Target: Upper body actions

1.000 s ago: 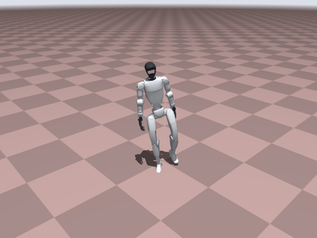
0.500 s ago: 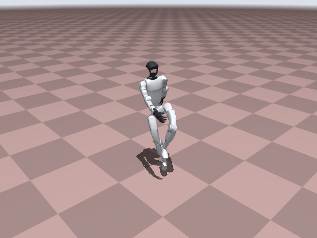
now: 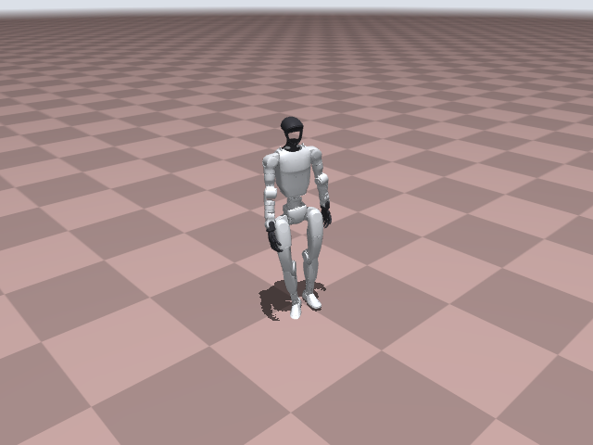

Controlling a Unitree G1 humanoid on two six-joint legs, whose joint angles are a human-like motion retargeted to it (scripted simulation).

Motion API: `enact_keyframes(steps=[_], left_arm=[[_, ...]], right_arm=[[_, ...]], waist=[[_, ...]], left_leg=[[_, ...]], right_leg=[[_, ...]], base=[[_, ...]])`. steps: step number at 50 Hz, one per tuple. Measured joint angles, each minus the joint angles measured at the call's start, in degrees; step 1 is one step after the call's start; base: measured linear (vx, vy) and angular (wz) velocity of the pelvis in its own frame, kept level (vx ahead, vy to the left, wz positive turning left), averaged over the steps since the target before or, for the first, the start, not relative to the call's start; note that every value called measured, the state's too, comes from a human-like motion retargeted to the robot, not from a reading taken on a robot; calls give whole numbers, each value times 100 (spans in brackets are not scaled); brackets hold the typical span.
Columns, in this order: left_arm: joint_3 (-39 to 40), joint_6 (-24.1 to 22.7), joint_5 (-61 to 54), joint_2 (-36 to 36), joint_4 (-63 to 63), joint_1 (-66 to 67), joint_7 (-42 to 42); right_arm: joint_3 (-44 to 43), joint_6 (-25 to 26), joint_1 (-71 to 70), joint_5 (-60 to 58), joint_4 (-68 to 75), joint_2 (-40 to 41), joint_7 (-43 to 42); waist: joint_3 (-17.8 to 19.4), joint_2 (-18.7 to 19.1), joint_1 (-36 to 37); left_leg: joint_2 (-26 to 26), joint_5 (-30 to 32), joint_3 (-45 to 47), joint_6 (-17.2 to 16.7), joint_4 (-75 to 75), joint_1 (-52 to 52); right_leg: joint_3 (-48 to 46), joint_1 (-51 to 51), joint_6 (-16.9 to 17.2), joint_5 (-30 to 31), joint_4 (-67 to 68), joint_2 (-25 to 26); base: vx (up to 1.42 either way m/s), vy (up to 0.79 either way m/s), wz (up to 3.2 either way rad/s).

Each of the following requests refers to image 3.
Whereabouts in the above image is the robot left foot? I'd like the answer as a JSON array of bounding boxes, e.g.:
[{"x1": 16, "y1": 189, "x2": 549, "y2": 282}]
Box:
[{"x1": 302, "y1": 289, "x2": 322, "y2": 309}]

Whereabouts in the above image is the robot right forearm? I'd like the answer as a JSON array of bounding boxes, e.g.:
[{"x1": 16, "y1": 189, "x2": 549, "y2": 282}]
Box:
[{"x1": 264, "y1": 188, "x2": 276, "y2": 229}]

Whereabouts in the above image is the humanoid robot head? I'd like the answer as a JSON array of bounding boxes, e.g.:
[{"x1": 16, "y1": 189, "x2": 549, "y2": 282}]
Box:
[{"x1": 281, "y1": 117, "x2": 304, "y2": 152}]

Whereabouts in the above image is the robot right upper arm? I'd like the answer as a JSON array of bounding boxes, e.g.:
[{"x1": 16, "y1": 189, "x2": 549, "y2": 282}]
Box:
[{"x1": 262, "y1": 153, "x2": 279, "y2": 199}]

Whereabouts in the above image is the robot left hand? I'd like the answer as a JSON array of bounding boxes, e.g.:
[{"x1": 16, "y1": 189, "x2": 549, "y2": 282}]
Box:
[{"x1": 321, "y1": 201, "x2": 332, "y2": 228}]

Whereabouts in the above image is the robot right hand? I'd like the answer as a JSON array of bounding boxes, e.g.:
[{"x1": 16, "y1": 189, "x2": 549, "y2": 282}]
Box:
[{"x1": 266, "y1": 221, "x2": 283, "y2": 252}]

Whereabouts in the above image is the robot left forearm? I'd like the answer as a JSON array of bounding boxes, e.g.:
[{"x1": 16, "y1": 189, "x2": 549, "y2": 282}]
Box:
[{"x1": 317, "y1": 182, "x2": 330, "y2": 207}]

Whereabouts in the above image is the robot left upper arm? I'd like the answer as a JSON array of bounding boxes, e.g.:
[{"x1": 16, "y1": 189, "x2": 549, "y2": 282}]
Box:
[{"x1": 307, "y1": 146, "x2": 329, "y2": 186}]

